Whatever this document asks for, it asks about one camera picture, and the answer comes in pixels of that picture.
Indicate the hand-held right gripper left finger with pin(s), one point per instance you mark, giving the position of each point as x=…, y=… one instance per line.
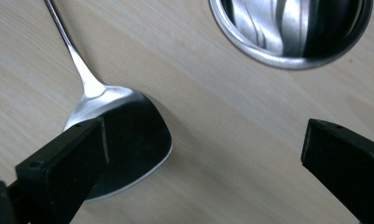
x=66, y=165

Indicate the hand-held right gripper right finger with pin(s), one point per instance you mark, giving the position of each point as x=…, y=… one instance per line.
x=346, y=158

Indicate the silver metal ladle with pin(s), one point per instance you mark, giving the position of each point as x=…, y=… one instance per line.
x=135, y=130

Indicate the stainless steel bowl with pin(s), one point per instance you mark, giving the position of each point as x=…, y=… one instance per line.
x=287, y=28

